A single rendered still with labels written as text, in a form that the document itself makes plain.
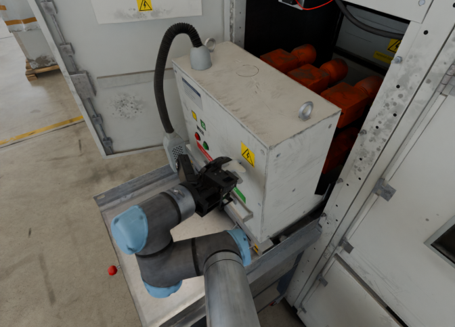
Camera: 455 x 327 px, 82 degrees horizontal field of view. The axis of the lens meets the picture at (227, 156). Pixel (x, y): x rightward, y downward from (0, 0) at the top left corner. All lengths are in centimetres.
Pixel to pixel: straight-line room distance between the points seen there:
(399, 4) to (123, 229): 65
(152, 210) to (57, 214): 195
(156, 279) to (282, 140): 37
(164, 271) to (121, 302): 137
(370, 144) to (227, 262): 47
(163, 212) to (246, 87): 40
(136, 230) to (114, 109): 82
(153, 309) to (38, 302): 125
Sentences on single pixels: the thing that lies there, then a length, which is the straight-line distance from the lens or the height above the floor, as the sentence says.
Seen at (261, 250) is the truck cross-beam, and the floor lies 90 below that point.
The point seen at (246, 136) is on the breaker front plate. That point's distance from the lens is 62.
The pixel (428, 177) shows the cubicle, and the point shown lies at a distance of 70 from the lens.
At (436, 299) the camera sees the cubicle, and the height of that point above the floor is 102.
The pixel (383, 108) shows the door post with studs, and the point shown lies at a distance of 71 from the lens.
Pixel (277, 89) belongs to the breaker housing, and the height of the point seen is 137.
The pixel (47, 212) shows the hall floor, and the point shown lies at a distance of 249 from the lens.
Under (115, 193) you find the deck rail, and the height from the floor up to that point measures 86.
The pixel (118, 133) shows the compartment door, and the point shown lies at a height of 96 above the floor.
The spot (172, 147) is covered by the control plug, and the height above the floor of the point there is 106.
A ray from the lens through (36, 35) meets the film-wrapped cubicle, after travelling 427.
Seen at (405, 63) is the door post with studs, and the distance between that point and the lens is 66.
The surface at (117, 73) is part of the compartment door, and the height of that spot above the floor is 124.
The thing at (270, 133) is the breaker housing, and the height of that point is 136.
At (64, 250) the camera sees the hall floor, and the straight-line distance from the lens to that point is 223.
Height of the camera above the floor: 174
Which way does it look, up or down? 45 degrees down
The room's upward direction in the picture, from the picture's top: straight up
